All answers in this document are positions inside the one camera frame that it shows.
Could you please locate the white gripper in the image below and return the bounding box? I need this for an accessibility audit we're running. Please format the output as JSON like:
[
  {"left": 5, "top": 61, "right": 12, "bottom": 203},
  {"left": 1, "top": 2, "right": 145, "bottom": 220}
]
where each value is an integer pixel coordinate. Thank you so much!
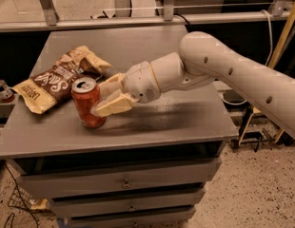
[{"left": 90, "top": 62, "right": 161, "bottom": 117}]

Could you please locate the red coke can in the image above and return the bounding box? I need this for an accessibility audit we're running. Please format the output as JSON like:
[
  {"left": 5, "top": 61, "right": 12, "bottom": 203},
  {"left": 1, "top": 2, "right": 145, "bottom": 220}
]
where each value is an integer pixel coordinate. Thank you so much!
[{"left": 71, "top": 77, "right": 106, "bottom": 128}]

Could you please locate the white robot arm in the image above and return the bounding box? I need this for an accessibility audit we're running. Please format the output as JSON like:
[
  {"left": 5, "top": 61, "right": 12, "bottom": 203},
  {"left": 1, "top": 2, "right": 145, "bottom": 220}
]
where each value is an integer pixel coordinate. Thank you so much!
[{"left": 91, "top": 31, "right": 295, "bottom": 140}]

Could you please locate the brown chip bag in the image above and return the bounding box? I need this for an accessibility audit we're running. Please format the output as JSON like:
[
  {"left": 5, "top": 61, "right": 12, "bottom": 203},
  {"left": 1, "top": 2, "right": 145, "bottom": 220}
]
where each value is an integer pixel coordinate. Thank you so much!
[{"left": 12, "top": 46, "right": 111, "bottom": 114}]

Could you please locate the grey drawer cabinet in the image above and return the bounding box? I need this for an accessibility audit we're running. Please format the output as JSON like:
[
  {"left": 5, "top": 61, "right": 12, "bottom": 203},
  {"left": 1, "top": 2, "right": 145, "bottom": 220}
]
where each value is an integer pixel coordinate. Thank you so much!
[{"left": 0, "top": 25, "right": 240, "bottom": 228}]

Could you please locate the top grey drawer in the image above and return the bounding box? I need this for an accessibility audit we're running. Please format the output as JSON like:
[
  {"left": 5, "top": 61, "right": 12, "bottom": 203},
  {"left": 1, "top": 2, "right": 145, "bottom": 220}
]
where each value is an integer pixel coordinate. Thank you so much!
[{"left": 17, "top": 158, "right": 222, "bottom": 199}]

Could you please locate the grey drawer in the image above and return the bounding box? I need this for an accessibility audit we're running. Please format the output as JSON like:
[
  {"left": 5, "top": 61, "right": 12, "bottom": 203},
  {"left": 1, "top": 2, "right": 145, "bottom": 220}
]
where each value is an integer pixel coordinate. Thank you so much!
[
  {"left": 17, "top": 158, "right": 222, "bottom": 199},
  {"left": 69, "top": 206, "right": 195, "bottom": 228},
  {"left": 50, "top": 188, "right": 206, "bottom": 218}
]

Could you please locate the small bottle at left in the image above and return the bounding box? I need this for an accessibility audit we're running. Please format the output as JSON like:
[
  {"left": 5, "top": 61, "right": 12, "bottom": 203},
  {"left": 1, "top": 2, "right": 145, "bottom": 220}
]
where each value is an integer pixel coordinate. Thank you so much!
[{"left": 0, "top": 79, "right": 14, "bottom": 103}]

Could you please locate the middle grey drawer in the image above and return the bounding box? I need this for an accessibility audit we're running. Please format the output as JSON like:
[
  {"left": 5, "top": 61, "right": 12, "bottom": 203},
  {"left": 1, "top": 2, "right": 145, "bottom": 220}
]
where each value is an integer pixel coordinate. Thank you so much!
[{"left": 50, "top": 188, "right": 206, "bottom": 218}]

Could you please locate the bottom grey drawer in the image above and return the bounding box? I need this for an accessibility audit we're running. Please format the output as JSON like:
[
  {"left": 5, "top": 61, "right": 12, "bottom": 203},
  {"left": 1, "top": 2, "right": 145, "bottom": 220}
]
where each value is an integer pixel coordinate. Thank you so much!
[{"left": 69, "top": 206, "right": 195, "bottom": 228}]

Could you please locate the metal railing frame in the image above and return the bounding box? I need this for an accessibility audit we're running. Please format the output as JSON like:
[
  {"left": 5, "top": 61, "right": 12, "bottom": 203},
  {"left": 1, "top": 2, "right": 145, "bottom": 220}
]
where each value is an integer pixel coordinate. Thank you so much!
[{"left": 0, "top": 0, "right": 295, "bottom": 32}]

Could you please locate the yellow metal cart frame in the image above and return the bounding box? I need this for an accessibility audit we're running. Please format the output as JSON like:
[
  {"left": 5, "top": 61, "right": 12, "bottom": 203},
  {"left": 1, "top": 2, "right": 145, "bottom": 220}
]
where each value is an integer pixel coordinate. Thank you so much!
[{"left": 231, "top": 0, "right": 295, "bottom": 149}]

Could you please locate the white cable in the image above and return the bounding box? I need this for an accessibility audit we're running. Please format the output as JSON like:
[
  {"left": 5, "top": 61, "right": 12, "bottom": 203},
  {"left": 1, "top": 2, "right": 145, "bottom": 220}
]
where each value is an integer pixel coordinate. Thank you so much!
[{"left": 222, "top": 9, "right": 275, "bottom": 106}]

